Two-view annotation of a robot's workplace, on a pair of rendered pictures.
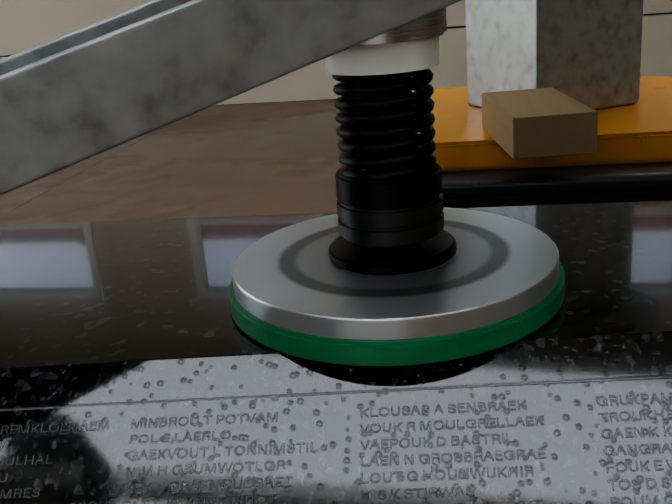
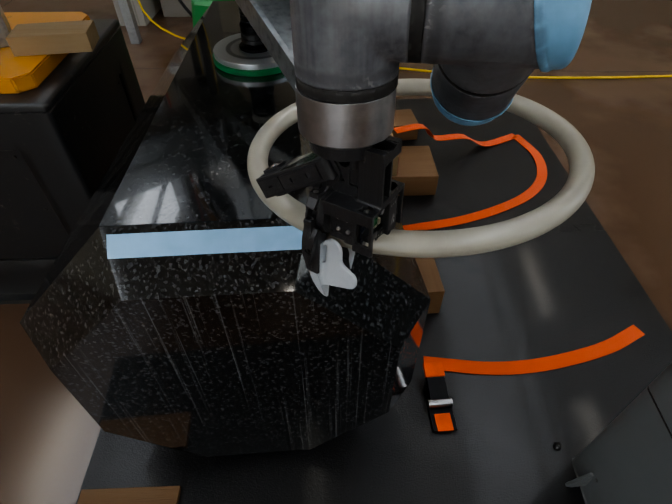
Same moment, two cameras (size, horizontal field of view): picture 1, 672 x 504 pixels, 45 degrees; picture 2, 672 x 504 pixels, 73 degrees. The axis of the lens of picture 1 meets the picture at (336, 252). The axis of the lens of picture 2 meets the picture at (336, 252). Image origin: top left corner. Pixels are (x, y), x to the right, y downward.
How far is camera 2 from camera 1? 1.28 m
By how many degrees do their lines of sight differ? 83
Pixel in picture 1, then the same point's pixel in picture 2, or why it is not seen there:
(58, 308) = (256, 101)
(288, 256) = (254, 58)
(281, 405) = not seen: hidden behind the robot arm
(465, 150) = (44, 65)
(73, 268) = (217, 107)
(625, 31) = not seen: outside the picture
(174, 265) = (223, 89)
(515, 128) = (87, 37)
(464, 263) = not seen: hidden behind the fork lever
